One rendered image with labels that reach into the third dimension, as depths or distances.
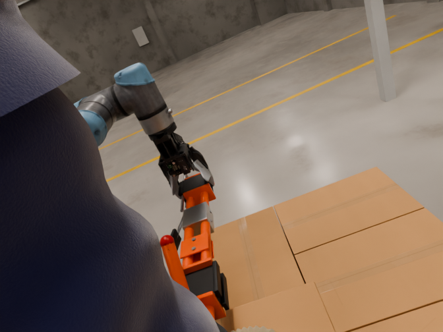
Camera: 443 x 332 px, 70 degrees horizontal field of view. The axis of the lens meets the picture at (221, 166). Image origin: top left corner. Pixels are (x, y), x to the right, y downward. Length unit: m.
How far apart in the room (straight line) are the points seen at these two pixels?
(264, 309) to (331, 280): 0.72
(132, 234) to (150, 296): 0.04
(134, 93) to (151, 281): 0.56
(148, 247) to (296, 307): 0.50
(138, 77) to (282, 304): 0.55
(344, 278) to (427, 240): 0.35
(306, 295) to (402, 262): 0.77
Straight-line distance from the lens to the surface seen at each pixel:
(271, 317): 0.67
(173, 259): 0.52
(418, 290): 1.33
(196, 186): 0.82
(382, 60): 3.79
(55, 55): 0.18
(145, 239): 0.19
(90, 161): 0.18
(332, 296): 1.33
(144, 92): 0.72
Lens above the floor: 1.61
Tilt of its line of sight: 26 degrees down
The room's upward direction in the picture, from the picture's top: 24 degrees counter-clockwise
